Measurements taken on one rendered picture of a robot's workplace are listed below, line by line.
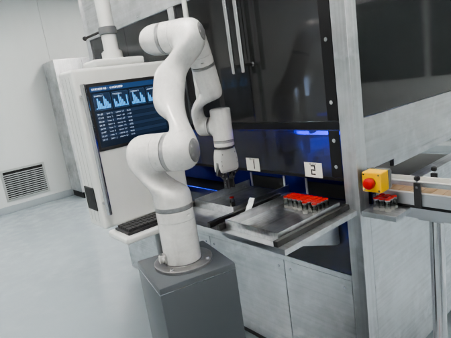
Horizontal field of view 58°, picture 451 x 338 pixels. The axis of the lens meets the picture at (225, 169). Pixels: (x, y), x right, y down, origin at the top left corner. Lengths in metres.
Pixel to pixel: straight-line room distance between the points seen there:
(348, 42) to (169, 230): 0.85
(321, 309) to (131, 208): 1.00
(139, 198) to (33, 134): 4.62
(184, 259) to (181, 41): 0.67
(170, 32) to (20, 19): 5.47
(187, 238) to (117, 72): 1.02
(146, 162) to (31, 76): 5.48
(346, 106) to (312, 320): 0.98
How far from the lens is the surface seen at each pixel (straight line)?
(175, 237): 1.28
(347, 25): 1.50
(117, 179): 2.04
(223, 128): 1.65
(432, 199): 1.57
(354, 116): 1.51
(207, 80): 1.56
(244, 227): 1.45
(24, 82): 6.62
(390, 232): 1.81
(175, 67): 1.31
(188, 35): 1.33
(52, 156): 6.69
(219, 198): 1.92
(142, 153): 1.24
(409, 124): 1.86
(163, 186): 1.26
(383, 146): 1.69
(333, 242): 1.65
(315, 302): 1.92
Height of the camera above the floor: 1.42
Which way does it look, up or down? 12 degrees down
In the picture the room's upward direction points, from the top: 8 degrees counter-clockwise
